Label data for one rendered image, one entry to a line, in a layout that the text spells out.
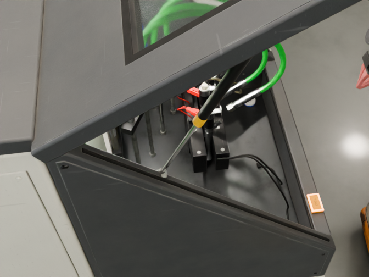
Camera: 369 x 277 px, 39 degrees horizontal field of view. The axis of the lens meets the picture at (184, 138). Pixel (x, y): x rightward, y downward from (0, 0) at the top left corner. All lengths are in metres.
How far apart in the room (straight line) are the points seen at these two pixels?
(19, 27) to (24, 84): 0.15
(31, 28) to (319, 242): 0.78
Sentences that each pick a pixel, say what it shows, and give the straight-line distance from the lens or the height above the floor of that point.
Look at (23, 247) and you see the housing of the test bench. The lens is 1.11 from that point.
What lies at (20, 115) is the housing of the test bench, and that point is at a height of 1.50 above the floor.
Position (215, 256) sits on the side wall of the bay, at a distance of 1.21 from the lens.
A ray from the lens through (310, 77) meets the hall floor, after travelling 2.99.
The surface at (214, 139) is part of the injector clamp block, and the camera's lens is 1.41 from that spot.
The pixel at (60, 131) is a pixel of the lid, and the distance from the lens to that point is 0.78.
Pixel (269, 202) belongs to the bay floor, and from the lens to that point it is 1.49.
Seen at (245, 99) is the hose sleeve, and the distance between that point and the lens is 1.29.
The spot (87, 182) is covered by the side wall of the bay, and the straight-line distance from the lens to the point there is 0.90.
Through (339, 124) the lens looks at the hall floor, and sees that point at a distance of 2.79.
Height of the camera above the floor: 2.10
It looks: 53 degrees down
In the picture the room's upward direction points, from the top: 3 degrees counter-clockwise
